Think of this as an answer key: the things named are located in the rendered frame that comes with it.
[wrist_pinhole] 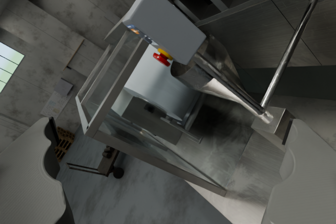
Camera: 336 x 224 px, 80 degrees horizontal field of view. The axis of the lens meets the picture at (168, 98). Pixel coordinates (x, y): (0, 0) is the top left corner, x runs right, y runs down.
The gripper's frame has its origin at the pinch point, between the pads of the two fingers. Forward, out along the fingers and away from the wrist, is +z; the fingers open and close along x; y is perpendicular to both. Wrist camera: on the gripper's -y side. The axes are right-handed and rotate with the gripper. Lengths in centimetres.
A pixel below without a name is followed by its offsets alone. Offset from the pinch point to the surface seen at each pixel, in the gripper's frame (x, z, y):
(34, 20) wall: -596, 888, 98
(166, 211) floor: -9, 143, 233
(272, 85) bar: 19.7, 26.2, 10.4
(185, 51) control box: 1.8, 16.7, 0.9
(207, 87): 8.6, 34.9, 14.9
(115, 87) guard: -19, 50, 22
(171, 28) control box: -0.1, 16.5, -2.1
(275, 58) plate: 37, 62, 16
